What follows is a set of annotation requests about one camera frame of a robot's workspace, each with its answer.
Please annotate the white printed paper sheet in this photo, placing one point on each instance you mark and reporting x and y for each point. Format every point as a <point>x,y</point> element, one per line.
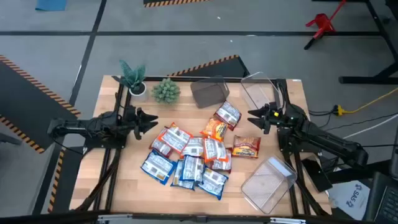
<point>348,199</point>

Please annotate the clear plastic bin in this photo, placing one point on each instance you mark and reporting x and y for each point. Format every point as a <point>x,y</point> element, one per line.
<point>267,185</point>
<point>258,91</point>

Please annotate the black hazard-striped floor mat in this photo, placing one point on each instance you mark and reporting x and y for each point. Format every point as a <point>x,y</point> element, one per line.
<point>161,2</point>
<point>70,174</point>
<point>224,70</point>
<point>28,102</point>

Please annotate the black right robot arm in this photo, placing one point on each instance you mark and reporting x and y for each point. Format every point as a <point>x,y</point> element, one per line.
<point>329,140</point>

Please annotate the black laptop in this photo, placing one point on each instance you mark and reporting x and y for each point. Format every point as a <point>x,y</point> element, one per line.
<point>384,202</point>

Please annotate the blue floor mat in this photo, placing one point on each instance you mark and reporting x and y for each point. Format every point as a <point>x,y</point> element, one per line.
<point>51,4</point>

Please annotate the red Maruchan ramen pack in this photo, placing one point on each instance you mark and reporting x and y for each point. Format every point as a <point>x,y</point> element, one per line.
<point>158,147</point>
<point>223,165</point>
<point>246,146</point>
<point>228,114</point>

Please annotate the red floor stand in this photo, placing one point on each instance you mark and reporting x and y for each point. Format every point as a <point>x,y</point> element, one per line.
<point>323,23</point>

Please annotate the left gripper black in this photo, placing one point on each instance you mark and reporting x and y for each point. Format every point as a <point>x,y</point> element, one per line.
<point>132,119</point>

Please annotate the smoky grey plastic bin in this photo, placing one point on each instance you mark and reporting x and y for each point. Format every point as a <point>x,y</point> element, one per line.
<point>209,92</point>

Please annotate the black desk leg frame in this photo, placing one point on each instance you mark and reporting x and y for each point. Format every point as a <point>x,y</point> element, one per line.
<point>363,80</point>

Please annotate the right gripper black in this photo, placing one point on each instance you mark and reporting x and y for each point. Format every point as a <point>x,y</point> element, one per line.
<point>275,119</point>

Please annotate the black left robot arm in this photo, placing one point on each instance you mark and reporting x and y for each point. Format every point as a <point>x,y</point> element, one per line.
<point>93,127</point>

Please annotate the black flat power box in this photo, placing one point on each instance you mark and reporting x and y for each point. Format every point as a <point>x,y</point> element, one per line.
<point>317,174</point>

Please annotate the snake plant in white pot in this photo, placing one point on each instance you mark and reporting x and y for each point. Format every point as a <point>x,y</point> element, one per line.
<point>133,76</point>

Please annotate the round green succulent in pot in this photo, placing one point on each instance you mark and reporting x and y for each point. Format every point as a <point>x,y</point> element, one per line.
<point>165,91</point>

